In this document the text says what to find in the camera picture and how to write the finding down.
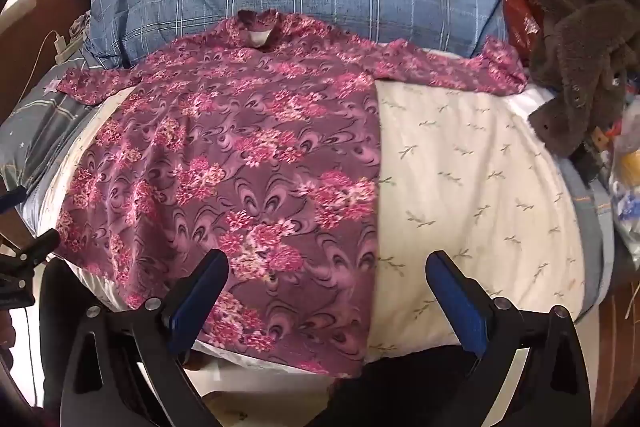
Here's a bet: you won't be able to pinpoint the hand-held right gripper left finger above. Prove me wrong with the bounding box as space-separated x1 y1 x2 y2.
60 249 231 427

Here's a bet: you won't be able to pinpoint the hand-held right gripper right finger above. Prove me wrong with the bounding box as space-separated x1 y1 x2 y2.
424 250 592 427

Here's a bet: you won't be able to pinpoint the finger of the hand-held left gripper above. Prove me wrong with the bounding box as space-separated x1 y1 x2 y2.
0 186 28 214
10 229 61 269

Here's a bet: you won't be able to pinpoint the purple floral shirt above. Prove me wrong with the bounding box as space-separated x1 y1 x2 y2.
55 8 528 379

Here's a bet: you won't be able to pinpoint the person's black trousers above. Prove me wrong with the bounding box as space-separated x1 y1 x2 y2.
39 257 481 427

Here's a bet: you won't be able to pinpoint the cream leaf print blanket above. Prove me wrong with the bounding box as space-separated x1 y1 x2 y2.
39 47 603 388

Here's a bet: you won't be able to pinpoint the brown wooden furniture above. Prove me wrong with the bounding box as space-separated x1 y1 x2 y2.
0 0 92 75

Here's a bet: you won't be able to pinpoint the clear plastic bag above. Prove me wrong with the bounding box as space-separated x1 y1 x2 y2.
606 72 640 270

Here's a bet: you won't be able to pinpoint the red plastic bag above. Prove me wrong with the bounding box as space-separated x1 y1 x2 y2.
502 0 547 64

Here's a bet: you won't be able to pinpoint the brown fuzzy garment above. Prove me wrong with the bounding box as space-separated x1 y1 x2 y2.
526 0 640 180

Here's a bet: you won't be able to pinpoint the white charging cable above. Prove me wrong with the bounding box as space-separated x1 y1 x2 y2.
26 31 68 108

